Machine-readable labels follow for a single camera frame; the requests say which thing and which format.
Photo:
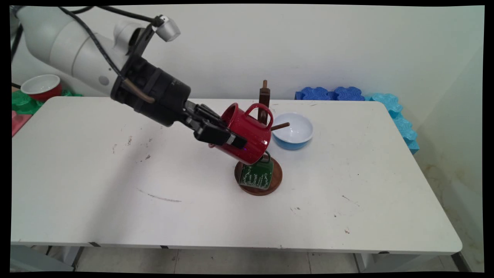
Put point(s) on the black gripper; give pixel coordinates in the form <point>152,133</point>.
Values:
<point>158,92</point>

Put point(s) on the red enamel mug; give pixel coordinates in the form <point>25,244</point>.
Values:
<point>254,135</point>

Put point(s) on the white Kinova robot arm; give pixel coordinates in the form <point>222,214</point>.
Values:
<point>65,42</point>

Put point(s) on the brown wooden mug tree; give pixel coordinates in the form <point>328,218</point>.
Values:
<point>264,98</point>

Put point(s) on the green printed mug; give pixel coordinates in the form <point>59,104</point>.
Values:
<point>256,175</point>

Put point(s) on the blue bowl white inside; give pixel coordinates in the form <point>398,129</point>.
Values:
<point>293,129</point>

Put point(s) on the dark blue foam tile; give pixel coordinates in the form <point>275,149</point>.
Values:
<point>347,94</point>
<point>314,94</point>

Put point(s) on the light blue foam tile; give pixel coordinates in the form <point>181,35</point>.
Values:
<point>407,133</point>
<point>388,102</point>

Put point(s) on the red bowl white inside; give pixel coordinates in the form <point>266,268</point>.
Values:
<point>40,85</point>

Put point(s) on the green foam mat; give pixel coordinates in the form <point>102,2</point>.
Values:
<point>23,105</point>

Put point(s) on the red foam mat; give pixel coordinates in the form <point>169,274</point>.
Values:
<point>18,121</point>

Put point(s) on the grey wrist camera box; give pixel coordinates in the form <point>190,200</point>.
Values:
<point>168,29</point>

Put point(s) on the grey table leg frame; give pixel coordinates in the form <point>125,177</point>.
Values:
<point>34,259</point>

